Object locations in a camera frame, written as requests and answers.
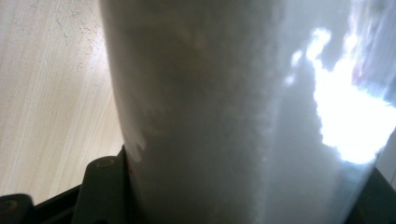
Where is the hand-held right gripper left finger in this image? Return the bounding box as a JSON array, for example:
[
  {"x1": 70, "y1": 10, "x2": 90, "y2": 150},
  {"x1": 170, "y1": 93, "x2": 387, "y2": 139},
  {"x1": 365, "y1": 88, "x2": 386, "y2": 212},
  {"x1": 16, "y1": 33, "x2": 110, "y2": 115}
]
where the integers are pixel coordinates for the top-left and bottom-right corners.
[{"x1": 72, "y1": 146, "x2": 135, "y2": 224}]

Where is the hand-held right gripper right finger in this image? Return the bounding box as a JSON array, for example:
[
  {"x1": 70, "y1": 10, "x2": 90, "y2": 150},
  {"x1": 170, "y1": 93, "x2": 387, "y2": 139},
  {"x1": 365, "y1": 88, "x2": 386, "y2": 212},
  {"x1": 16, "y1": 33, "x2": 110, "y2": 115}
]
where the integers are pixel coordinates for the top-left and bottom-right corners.
[{"x1": 345, "y1": 167, "x2": 396, "y2": 224}]

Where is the red and white sugar pouch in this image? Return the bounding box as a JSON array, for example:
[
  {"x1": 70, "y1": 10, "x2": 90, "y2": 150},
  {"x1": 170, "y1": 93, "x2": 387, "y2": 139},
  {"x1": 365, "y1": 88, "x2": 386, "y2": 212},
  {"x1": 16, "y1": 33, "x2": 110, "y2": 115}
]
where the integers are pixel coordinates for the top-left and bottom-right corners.
[{"x1": 97, "y1": 0, "x2": 396, "y2": 224}]

